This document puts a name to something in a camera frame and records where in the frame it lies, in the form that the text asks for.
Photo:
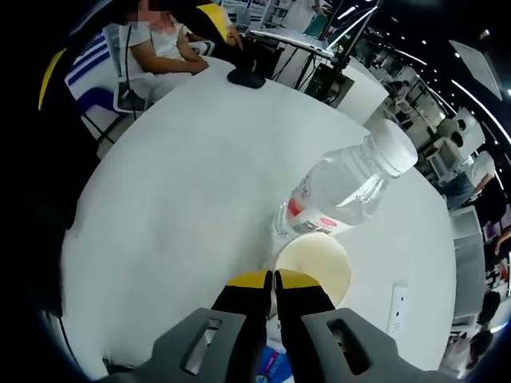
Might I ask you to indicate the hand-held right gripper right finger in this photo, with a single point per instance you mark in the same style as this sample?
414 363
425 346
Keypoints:
319 347

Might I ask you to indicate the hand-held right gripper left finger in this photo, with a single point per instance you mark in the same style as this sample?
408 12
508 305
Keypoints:
223 339

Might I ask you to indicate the blue soft tissue pack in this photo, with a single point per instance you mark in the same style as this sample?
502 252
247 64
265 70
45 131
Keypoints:
277 361

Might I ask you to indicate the white paper cup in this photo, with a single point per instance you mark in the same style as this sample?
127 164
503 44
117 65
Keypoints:
319 255

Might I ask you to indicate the clear plastic water bottle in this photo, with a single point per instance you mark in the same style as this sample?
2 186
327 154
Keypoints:
339 183

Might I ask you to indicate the white blue-striped jacket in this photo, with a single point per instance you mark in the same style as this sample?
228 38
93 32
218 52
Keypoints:
93 60

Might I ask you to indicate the white inset power strip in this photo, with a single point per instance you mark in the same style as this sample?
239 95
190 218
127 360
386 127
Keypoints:
397 309

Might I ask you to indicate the white table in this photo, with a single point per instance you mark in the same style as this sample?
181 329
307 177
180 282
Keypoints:
179 199

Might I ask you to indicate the ceiling air conditioner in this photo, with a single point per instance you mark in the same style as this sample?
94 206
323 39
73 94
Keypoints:
477 68

